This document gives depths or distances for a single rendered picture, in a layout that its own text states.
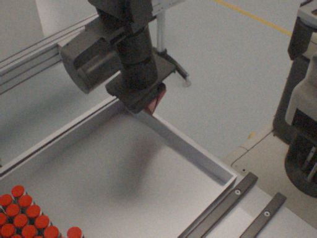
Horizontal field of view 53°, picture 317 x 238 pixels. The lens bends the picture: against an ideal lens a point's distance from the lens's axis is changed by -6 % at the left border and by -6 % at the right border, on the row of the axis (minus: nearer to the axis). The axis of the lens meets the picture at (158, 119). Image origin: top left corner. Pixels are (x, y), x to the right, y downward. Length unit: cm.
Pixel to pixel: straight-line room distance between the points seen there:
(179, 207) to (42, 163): 24
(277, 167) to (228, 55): 115
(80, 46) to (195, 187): 28
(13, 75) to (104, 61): 105
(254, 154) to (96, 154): 90
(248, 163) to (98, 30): 102
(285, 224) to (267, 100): 155
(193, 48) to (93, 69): 195
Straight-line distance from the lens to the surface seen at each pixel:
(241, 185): 54
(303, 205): 132
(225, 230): 52
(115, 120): 64
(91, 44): 43
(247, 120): 190
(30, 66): 149
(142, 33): 45
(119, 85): 54
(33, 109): 203
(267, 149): 142
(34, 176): 59
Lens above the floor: 134
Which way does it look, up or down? 47 degrees down
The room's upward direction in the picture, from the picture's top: straight up
